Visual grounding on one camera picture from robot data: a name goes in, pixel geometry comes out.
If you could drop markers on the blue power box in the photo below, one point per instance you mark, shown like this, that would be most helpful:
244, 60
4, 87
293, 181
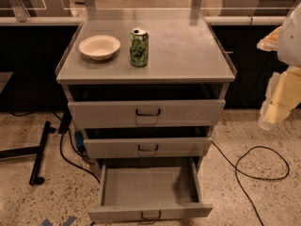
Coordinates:
79, 139

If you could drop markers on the green soda can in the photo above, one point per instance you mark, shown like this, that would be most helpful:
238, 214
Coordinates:
139, 47

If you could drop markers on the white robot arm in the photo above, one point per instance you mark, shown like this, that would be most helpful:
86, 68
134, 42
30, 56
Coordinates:
283, 93

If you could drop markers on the grey bottom drawer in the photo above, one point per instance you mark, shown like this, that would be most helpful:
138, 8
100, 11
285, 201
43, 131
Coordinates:
149, 190

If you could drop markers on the white paper bowl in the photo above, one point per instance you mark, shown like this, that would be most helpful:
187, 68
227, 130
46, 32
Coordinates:
100, 47

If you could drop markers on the grey drawer cabinet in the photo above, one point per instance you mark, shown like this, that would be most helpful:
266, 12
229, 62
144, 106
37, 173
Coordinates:
185, 63

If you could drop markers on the blue tape cross marker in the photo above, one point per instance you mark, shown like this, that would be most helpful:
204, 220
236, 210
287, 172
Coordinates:
59, 222

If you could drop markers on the grey top drawer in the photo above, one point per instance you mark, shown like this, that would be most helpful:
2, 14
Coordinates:
127, 114

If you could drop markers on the grey drawer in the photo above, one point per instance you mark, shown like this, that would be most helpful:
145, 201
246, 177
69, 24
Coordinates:
147, 147
127, 114
149, 190

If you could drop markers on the black metal stand base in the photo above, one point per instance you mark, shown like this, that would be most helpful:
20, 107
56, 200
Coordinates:
36, 151

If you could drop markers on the grey middle drawer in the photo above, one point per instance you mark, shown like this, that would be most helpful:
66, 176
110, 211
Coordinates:
147, 147

